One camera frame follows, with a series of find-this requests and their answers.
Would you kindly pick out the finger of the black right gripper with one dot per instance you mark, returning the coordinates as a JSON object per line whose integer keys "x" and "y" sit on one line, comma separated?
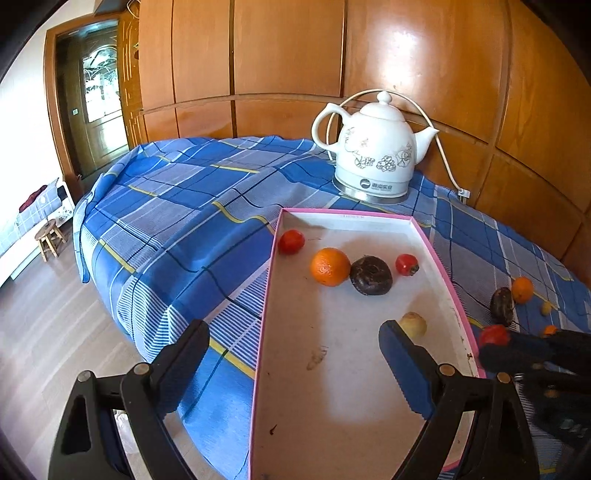
{"x": 513, "y": 359}
{"x": 561, "y": 347}

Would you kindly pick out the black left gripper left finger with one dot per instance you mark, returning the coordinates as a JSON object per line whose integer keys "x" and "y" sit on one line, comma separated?
{"x": 88, "y": 445}

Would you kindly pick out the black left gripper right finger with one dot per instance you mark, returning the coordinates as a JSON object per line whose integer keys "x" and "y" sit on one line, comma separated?
{"x": 499, "y": 444}

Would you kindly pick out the dark brown passion fruit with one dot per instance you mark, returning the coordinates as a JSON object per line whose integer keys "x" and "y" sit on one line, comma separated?
{"x": 371, "y": 276}
{"x": 501, "y": 306}

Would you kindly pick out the small red tomato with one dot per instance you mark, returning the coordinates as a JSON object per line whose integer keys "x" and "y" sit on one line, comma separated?
{"x": 407, "y": 264}
{"x": 291, "y": 242}

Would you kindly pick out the small yellow-green longan fruit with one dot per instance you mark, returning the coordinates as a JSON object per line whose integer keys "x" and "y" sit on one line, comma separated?
{"x": 546, "y": 309}

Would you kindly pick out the orange mandarin with stem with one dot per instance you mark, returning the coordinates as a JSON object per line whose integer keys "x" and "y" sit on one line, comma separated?
{"x": 522, "y": 290}

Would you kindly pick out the white tray with pink rim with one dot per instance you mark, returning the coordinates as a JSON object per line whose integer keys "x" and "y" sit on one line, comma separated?
{"x": 326, "y": 404}

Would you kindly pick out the white bench with cushions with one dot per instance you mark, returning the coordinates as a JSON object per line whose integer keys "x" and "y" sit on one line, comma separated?
{"x": 18, "y": 244}

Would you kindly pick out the small wooden stool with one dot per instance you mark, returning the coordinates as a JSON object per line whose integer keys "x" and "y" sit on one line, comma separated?
{"x": 49, "y": 237}

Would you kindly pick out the blue plaid tablecloth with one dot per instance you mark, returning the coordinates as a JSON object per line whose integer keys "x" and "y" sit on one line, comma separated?
{"x": 182, "y": 229}

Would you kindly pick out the white ceramic electric kettle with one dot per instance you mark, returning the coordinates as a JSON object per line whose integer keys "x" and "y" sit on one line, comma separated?
{"x": 377, "y": 151}

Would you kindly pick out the wooden wardrobe panels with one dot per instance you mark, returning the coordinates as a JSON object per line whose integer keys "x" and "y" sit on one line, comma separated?
{"x": 510, "y": 102}

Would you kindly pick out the wooden door with glass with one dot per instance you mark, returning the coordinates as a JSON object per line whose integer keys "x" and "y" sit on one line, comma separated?
{"x": 87, "y": 95}

